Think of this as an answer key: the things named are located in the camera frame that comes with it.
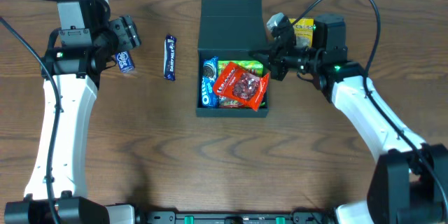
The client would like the green Haribo gummy bag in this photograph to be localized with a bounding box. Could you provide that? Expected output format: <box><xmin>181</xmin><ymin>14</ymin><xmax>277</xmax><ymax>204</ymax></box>
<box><xmin>216</xmin><ymin>59</ymin><xmax>267</xmax><ymax>109</ymax></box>

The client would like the yellow candy bag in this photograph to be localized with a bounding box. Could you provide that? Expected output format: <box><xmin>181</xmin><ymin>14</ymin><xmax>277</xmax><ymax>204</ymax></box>
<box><xmin>293</xmin><ymin>17</ymin><xmax>315</xmax><ymax>48</ymax></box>

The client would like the red candy bag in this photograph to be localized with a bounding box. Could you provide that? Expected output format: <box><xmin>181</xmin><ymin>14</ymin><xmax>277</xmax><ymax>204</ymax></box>
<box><xmin>213</xmin><ymin>62</ymin><xmax>270</xmax><ymax>111</ymax></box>

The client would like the dark blue Dairy Milk bar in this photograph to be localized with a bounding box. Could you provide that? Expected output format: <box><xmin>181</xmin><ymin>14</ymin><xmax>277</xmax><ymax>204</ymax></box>
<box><xmin>164</xmin><ymin>34</ymin><xmax>176</xmax><ymax>81</ymax></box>

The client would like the blue Oreo cookie pack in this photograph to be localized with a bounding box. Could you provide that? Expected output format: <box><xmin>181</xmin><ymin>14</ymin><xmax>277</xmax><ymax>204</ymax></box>
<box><xmin>201</xmin><ymin>56</ymin><xmax>218</xmax><ymax>108</ymax></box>

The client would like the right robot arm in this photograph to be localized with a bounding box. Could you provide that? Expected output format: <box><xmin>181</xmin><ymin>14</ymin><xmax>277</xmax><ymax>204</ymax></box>
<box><xmin>252</xmin><ymin>13</ymin><xmax>447</xmax><ymax>223</ymax></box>

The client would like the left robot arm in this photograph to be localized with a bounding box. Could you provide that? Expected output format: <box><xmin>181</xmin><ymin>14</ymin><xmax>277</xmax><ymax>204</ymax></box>
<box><xmin>4</xmin><ymin>0</ymin><xmax>144</xmax><ymax>223</ymax></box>

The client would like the small blue Eclipse mint pack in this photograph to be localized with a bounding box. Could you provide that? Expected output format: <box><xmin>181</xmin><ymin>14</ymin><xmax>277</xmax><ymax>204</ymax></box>
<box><xmin>115</xmin><ymin>51</ymin><xmax>136</xmax><ymax>74</ymax></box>

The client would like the dark green open gift box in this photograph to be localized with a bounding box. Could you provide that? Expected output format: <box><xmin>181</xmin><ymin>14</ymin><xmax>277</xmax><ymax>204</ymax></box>
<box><xmin>196</xmin><ymin>0</ymin><xmax>269</xmax><ymax>118</ymax></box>

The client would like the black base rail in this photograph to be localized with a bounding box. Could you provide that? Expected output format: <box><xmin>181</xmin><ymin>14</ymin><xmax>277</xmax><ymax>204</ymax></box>
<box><xmin>135</xmin><ymin>211</ymin><xmax>338</xmax><ymax>224</ymax></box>

